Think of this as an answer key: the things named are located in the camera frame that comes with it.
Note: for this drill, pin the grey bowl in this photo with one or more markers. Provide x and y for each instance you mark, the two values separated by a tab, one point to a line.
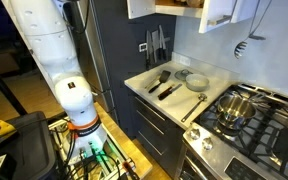
197	83

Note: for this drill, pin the black tripod leg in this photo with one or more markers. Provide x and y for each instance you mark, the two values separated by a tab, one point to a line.
7	93

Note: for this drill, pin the slotted hanging spoon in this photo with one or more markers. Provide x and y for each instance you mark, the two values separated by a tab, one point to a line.
240	50

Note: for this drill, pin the steel stove knob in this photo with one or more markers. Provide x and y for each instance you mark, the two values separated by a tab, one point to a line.
207	143
194	134

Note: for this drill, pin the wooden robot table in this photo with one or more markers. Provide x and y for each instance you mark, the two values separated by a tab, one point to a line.
124	140

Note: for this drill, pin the glass pot lid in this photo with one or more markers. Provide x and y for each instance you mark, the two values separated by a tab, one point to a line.
183	74

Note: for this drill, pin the black spatula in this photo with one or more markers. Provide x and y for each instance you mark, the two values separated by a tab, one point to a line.
164	77

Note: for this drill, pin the stainless steel refrigerator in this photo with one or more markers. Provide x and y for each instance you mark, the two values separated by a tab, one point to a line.
94	50

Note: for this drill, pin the stainless steel pot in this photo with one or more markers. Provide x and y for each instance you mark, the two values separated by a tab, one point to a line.
235	111

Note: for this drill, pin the white kitchen timer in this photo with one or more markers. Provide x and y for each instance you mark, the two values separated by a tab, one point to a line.
143	47

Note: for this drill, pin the white wall outlet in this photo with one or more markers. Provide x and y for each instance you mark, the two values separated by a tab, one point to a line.
184	60

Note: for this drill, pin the steel cleaver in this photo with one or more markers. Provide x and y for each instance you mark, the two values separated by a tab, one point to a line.
154	41

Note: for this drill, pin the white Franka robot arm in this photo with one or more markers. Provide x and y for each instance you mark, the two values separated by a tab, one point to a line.
50	40

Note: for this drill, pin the clear jar golden contents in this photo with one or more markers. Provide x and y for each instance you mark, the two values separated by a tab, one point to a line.
194	2

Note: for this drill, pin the white wall cabinet wooden interior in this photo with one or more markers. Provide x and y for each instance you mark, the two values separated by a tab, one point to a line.
177	10

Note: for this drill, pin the dark base cabinet drawers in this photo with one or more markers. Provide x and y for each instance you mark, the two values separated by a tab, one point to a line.
154	133

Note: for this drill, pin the black plastic box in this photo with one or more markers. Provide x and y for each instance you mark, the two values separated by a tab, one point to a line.
30	146

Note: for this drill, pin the dark blue side panel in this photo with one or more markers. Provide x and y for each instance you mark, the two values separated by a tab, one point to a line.
124	66

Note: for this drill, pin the stainless gas stove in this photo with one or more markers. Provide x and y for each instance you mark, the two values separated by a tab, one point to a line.
214	156

